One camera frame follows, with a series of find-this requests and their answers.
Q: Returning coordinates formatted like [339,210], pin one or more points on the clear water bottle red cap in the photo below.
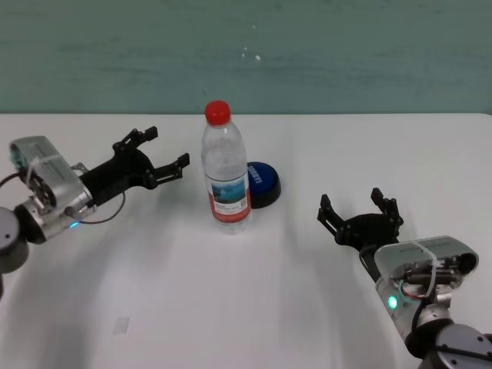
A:
[226,169]

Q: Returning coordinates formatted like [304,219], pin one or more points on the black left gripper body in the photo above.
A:
[115,175]

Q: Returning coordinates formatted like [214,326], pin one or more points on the clear tape patch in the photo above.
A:
[122,325]

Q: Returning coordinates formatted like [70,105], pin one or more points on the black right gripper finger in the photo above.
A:
[390,210]
[332,222]

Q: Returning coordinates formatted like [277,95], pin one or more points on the white zip tie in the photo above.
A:
[433,265]
[42,164]

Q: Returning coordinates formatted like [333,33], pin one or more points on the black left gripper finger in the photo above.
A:
[132,141]
[169,173]

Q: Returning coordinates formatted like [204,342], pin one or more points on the blue push button black base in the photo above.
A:
[265,180]

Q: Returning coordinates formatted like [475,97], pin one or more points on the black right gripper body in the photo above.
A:
[369,230]

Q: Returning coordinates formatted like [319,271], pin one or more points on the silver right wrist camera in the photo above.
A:
[426,249]

